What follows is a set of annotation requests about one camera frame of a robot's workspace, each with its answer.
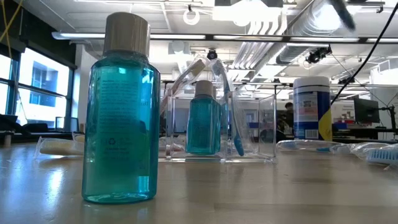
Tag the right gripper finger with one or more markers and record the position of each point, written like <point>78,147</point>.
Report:
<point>343,15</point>

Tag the black dome camera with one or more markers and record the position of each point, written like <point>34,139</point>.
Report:
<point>212,54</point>

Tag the teal mouthwash bottle white cap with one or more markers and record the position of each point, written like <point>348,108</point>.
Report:
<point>203,127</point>
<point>121,124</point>

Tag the silver ventilation duct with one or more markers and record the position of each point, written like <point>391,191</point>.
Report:
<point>311,25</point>

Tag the linear light fixture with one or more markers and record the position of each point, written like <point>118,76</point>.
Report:
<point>93,35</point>

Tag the black computer monitor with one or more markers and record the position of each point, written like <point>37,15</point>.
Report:
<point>366,110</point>

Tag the small black camera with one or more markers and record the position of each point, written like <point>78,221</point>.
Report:
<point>346,80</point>

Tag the white blue wipes canister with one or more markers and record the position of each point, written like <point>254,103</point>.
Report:
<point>311,109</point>

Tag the black aluminium rig frame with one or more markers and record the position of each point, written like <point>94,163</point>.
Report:
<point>46,136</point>

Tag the black camera on mount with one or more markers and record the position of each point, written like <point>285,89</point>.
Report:
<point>317,55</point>

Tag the clear acrylic organizer box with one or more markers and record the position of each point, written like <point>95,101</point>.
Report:
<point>267,130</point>

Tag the person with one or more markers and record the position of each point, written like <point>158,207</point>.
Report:
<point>288,115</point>

